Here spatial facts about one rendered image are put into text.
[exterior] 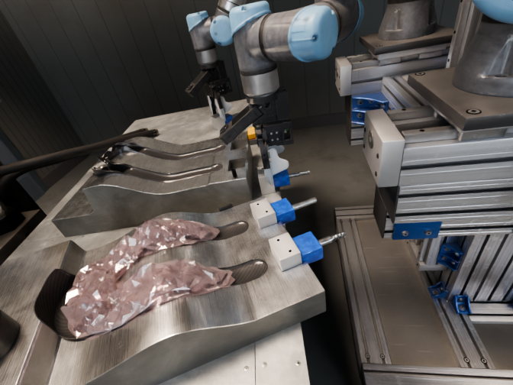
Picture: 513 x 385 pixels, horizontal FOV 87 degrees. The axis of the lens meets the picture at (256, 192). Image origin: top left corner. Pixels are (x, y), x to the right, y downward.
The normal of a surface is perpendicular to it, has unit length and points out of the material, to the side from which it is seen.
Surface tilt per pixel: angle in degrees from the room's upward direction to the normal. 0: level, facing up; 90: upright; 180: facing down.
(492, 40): 72
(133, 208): 90
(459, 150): 90
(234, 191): 90
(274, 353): 0
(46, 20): 90
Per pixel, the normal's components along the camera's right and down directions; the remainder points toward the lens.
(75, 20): -0.11, 0.61
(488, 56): -0.94, 0.07
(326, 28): 0.75, 0.28
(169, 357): 0.31, 0.52
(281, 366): -0.18, -0.79
